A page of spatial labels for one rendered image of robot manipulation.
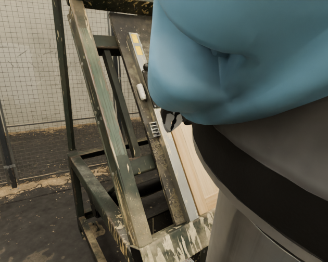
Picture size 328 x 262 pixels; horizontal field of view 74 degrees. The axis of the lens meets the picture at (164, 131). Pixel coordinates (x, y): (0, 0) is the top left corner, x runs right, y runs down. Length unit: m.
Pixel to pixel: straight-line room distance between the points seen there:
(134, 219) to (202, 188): 0.38
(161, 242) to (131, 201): 0.19
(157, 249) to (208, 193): 0.37
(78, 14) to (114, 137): 0.59
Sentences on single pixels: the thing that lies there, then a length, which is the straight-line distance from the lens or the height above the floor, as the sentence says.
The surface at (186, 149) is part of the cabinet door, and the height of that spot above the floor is 1.14.
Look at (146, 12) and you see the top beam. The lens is 1.40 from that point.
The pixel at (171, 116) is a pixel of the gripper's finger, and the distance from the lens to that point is 0.63.
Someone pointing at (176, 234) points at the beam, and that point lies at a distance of 0.98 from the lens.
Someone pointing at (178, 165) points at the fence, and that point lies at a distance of 1.01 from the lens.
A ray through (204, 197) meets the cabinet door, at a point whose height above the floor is 0.94.
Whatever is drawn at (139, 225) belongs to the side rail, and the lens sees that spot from 0.90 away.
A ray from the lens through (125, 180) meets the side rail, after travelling 0.89.
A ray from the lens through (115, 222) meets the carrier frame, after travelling 1.21.
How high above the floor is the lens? 1.57
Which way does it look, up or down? 18 degrees down
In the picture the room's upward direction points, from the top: straight up
